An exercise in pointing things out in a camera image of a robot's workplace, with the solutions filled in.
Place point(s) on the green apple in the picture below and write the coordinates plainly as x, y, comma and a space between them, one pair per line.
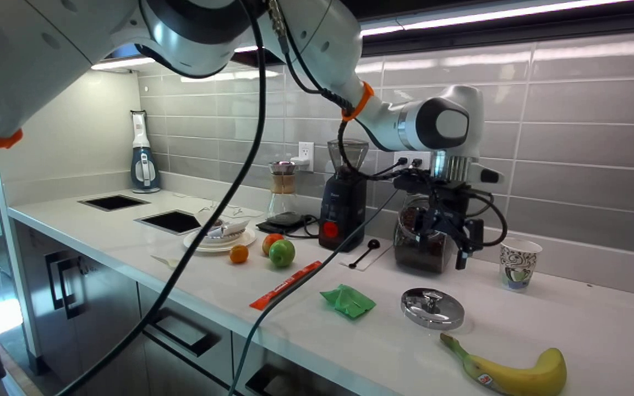
282, 254

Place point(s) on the grey base cabinet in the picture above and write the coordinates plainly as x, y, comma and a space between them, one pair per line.
98, 315

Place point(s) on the black coffee grinder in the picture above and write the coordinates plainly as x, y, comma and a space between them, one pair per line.
341, 209

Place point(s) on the patterned paper cup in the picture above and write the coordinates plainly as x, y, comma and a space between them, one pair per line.
521, 259

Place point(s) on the large orange fruit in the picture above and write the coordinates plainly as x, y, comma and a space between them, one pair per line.
270, 242

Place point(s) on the white round plate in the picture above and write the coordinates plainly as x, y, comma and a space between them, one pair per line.
240, 242

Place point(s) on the yellow banana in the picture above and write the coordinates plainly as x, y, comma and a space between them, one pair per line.
523, 375

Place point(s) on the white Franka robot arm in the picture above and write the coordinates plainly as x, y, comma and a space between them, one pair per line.
186, 28

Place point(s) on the small orange fruit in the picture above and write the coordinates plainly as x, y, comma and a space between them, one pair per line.
238, 256

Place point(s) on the glass pour-over coffee carafe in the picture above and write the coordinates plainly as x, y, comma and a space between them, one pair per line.
282, 190

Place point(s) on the white wall outlet with plug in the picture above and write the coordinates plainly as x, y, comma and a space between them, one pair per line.
305, 154

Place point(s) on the black induction cooktop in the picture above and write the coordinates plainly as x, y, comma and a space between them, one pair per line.
112, 201
170, 221

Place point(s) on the black coffee scoop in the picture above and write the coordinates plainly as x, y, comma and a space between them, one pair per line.
372, 244

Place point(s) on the white plastic spoon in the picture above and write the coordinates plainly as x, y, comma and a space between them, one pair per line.
163, 259

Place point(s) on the patterned white bowl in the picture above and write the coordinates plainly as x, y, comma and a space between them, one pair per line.
222, 233

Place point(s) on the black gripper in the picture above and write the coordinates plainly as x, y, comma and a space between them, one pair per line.
440, 193

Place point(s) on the black coffee scale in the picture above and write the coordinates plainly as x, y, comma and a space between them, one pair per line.
287, 223

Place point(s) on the under-cabinet light strip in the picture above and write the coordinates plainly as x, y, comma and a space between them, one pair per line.
479, 14

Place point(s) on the red flat strip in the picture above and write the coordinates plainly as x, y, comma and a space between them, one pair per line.
284, 286

